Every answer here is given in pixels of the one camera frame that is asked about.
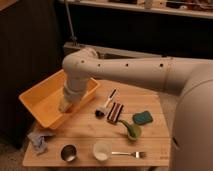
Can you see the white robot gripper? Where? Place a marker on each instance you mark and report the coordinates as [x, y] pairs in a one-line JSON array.
[[62, 104]]

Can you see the orange-red apple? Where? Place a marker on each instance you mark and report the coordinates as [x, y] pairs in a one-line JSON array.
[[68, 108]]

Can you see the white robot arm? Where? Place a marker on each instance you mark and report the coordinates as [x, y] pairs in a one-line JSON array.
[[190, 79]]

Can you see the yellow plastic bin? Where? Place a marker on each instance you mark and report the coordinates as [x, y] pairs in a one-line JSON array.
[[42, 100]]

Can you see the striped brown white block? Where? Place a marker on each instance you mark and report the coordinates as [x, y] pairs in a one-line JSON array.
[[114, 113]]

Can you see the grey-blue crumpled cloth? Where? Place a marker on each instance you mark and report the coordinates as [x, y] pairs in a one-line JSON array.
[[37, 138]]

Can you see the small metal cup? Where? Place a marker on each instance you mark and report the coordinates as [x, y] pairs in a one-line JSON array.
[[69, 153]]

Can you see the grey vertical pole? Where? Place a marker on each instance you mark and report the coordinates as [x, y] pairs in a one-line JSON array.
[[73, 37]]

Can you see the clear plastic cup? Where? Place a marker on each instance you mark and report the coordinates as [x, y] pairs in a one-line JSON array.
[[102, 150]]

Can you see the teal green sponge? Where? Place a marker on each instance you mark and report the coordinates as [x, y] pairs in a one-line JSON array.
[[142, 118]]

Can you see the silver metal fork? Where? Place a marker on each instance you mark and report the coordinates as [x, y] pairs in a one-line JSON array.
[[133, 154]]

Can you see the grey metal rail fixture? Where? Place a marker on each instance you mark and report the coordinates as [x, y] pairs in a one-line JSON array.
[[109, 53]]

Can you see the white wall shelf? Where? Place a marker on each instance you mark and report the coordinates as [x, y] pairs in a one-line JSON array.
[[155, 8]]

